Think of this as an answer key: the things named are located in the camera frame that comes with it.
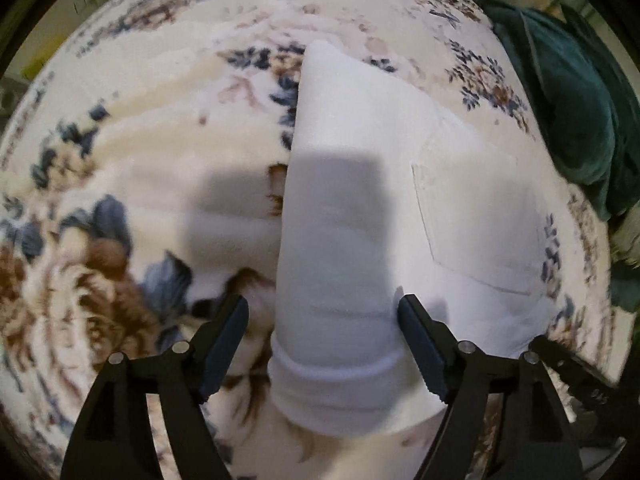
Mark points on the dark green plush blanket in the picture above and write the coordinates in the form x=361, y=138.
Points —
x=585, y=108

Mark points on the white pants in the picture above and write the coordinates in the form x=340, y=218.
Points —
x=389, y=194

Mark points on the floral fleece bed blanket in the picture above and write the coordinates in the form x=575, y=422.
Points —
x=143, y=179

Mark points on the dark teal garment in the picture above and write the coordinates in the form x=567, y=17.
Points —
x=625, y=284

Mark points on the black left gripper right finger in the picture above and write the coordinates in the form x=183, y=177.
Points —
x=533, y=438

